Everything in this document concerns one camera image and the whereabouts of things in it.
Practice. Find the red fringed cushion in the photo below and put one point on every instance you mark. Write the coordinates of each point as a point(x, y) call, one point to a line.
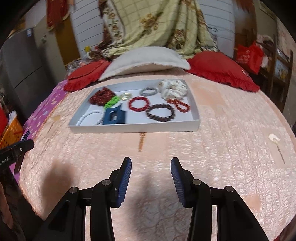
point(85, 75)
point(217, 67)

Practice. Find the right red fringed cushion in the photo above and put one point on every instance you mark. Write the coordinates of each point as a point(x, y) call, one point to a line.
point(217, 67)

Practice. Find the white jewelry tray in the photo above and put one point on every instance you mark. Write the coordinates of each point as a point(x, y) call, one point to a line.
point(88, 118)

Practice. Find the gold fan hairpin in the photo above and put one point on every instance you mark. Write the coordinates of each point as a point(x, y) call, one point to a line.
point(54, 119)

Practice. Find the white shell jewelry pile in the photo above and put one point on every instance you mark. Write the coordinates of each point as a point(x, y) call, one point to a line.
point(172, 89)

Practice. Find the orange plastic basket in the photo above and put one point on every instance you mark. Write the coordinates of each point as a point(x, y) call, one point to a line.
point(12, 134)

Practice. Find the floral cream quilt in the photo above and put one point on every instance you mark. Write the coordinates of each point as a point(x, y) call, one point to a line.
point(174, 24)

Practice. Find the left red fringed cushion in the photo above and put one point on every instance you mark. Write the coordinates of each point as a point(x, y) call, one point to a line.
point(85, 75)

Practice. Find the purple floral blanket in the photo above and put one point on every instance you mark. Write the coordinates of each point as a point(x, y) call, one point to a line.
point(43, 111)

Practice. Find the clear plastic bag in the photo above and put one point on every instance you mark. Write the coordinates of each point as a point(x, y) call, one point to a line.
point(75, 64)

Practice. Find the white pillow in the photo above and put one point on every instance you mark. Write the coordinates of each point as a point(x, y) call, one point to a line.
point(145, 59)

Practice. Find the wooden shelf rack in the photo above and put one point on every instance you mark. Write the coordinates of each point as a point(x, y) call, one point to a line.
point(275, 76)

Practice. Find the white shell hairpin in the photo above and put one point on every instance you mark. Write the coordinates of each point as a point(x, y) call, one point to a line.
point(276, 140)

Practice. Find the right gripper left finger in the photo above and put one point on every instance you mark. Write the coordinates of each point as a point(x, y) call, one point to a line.
point(107, 194)

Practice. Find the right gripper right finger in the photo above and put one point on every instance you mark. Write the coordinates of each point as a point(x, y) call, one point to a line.
point(197, 195)

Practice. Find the red hanging curtain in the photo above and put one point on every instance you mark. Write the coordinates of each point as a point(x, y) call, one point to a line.
point(57, 11)

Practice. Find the red shopping bag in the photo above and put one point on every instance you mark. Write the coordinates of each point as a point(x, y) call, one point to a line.
point(249, 58)

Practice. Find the grey refrigerator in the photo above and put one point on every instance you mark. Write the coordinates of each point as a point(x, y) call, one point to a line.
point(31, 66)

